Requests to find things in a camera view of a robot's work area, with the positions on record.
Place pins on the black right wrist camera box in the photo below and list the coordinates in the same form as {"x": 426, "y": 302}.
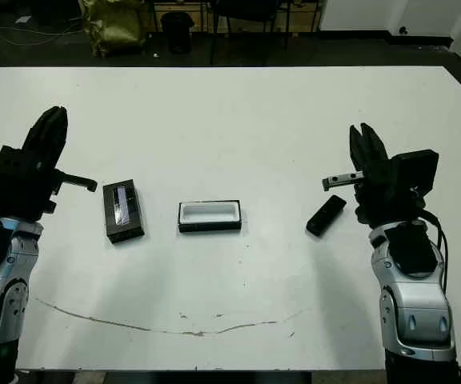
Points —
{"x": 414, "y": 168}

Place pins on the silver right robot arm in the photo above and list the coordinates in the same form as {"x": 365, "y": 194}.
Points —
{"x": 414, "y": 304}

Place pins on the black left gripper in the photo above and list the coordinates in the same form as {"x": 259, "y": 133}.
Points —
{"x": 22, "y": 188}

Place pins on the black mesh office chair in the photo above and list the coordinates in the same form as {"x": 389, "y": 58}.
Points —
{"x": 246, "y": 10}

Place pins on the white paper sheet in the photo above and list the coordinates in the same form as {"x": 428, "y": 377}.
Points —
{"x": 24, "y": 19}

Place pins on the black box lid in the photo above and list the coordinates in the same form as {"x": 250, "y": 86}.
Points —
{"x": 123, "y": 210}

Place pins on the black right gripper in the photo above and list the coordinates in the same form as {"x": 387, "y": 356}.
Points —
{"x": 382, "y": 200}

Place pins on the yellow-green bag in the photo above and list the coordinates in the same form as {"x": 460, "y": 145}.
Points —
{"x": 112, "y": 28}

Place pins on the black trash bin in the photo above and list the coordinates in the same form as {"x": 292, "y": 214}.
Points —
{"x": 176, "y": 32}

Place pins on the black box base white inlay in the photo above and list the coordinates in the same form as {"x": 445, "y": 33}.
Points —
{"x": 209, "y": 214}

